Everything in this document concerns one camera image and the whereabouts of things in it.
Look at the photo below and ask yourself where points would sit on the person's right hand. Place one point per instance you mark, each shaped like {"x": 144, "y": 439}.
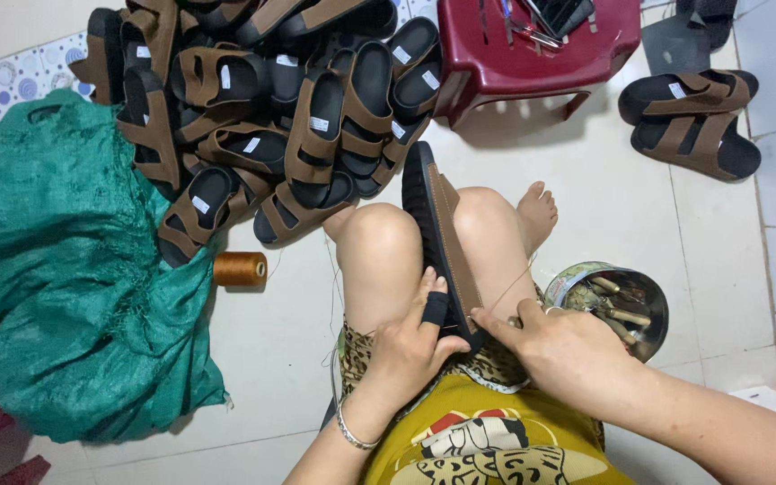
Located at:
{"x": 570, "y": 350}

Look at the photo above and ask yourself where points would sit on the person's left hand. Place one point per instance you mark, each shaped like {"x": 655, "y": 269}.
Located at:
{"x": 401, "y": 357}

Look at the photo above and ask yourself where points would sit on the unfinished brown black sandal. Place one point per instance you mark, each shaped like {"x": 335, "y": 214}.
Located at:
{"x": 438, "y": 229}

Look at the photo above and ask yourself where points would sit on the black finger sleeve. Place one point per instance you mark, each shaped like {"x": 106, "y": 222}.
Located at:
{"x": 435, "y": 308}

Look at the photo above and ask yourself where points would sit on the leopard print shorts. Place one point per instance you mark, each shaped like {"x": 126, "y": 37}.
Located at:
{"x": 489, "y": 367}

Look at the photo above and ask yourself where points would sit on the thin brown sewing thread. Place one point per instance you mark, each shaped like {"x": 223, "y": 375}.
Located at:
{"x": 512, "y": 284}

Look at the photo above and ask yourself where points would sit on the round metal tin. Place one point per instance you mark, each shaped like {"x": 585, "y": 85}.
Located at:
{"x": 651, "y": 316}

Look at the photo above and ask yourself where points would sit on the person's left leg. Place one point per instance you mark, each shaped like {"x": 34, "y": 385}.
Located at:
{"x": 378, "y": 263}

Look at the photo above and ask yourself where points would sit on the person's leg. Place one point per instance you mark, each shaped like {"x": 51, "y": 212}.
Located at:
{"x": 489, "y": 242}
{"x": 378, "y": 263}

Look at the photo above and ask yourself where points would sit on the yellow printed shirt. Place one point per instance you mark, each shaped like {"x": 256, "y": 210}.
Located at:
{"x": 482, "y": 438}

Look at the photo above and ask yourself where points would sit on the person's right leg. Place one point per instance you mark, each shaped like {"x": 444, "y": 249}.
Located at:
{"x": 489, "y": 242}

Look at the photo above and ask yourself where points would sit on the person's right foot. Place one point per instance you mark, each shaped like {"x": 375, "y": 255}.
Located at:
{"x": 537, "y": 212}

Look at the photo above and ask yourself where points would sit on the brown thread spool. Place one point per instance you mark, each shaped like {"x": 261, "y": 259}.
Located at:
{"x": 236, "y": 269}

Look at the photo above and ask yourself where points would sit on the white yellow box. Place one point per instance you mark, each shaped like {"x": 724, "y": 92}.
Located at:
{"x": 765, "y": 399}

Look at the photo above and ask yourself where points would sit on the pile of brown black sandals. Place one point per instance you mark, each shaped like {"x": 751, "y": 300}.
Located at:
{"x": 280, "y": 114}

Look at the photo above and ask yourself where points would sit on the dark red plastic stool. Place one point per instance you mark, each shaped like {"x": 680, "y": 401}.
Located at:
{"x": 529, "y": 67}

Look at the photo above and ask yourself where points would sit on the dark grey sole sheet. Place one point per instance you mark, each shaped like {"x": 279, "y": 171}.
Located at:
{"x": 671, "y": 47}

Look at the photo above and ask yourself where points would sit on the steel scissors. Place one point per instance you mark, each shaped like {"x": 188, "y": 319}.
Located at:
{"x": 529, "y": 30}

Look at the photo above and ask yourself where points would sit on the green woven sack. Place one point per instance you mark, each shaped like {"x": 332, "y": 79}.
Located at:
{"x": 71, "y": 269}

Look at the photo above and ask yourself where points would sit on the plain black sandal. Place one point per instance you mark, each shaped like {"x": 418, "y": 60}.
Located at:
{"x": 715, "y": 20}

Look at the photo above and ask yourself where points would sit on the blue dotted sheet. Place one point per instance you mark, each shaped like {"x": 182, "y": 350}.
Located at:
{"x": 17, "y": 81}

